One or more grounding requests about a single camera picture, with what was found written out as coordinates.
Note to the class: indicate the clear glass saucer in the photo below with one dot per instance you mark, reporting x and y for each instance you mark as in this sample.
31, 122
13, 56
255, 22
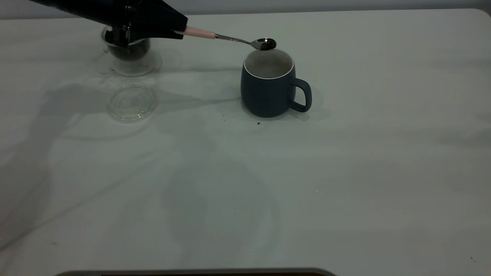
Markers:
153, 65

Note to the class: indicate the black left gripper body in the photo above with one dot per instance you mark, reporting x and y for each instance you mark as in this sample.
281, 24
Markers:
130, 13

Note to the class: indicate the dark blue ceramic mug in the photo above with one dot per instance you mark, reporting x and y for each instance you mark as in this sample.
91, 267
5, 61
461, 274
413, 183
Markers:
264, 97

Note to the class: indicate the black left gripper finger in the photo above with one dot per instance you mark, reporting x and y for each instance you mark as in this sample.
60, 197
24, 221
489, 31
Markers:
161, 34
168, 17

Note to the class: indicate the clear glass cup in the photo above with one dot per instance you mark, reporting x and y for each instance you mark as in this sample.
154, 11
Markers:
138, 55

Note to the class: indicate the pile of dark coffee beans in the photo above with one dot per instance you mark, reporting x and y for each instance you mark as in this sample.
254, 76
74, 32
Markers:
138, 48

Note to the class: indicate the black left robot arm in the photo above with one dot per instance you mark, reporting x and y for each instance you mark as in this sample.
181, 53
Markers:
69, 7

